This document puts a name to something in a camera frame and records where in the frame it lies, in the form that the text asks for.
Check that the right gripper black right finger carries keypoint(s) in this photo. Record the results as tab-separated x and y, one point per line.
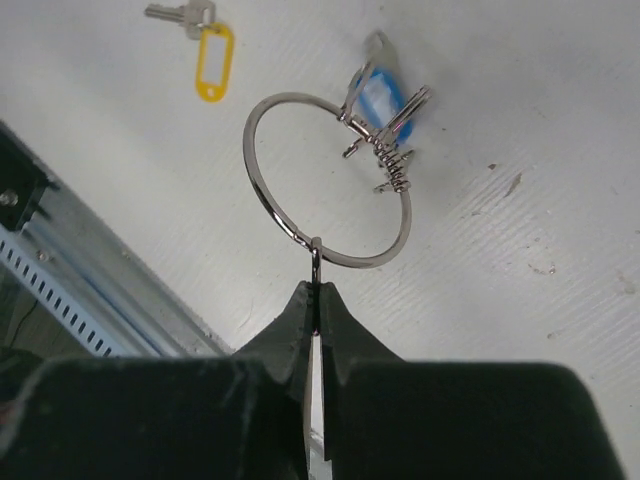
389	418

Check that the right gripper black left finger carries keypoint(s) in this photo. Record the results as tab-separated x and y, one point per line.
235	417

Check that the metal keyring with keys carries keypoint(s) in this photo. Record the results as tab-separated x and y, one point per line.
298	148

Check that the key with blue tag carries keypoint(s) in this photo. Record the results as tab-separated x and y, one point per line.
385	93

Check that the key with yellow tag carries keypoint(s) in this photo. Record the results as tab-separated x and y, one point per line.
216	43

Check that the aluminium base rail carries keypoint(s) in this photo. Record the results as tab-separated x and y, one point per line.
74	244

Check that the white slotted cable duct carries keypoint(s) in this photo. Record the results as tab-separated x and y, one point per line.
59	300

